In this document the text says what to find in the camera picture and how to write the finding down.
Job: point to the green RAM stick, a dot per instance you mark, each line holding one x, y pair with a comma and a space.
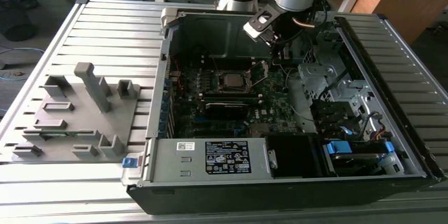
80, 132

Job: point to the silver camera box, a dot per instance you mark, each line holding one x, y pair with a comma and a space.
255, 28
325, 16

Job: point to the grey parts rack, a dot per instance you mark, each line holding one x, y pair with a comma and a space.
115, 119

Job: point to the blue case latch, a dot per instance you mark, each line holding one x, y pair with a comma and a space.
128, 163

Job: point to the hard disk in blue carrier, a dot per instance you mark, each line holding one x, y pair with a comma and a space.
337, 147

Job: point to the black drive bay bracket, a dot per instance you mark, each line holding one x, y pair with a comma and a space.
332, 113

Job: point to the black graphics card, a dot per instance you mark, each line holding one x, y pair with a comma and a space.
227, 111

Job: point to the silver CPU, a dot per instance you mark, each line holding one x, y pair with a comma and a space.
235, 80

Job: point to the brown chipset heatsink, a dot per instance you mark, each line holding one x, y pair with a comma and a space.
259, 129

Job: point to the black round bin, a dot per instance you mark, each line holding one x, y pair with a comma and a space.
19, 33

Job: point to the silver power supply unit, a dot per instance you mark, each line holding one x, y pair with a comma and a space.
168, 161

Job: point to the black PC case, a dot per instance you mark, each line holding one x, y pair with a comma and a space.
244, 200

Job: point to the grey floor stand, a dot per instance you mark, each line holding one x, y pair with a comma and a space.
17, 60

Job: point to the green motherboard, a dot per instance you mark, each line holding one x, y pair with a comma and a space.
276, 103

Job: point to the silver metal drive cage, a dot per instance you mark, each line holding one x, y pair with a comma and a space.
309, 73

